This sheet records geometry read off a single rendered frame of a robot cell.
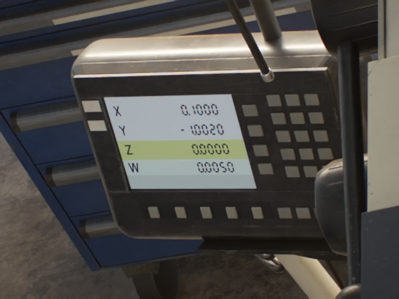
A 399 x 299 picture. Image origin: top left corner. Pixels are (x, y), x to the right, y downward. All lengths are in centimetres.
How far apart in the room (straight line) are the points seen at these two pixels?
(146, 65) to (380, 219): 112
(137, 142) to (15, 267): 177
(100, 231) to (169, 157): 131
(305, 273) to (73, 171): 111
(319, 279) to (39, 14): 95
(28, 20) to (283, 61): 111
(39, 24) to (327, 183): 184
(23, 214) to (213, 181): 188
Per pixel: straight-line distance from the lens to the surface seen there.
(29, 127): 343
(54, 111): 341
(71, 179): 352
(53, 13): 324
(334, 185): 144
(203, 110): 225
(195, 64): 224
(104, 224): 360
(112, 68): 229
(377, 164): 121
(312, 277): 245
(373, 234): 116
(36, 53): 331
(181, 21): 322
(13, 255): 409
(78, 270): 399
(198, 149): 228
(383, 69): 126
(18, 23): 326
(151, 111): 228
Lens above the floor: 274
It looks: 42 degrees down
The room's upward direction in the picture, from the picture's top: 29 degrees counter-clockwise
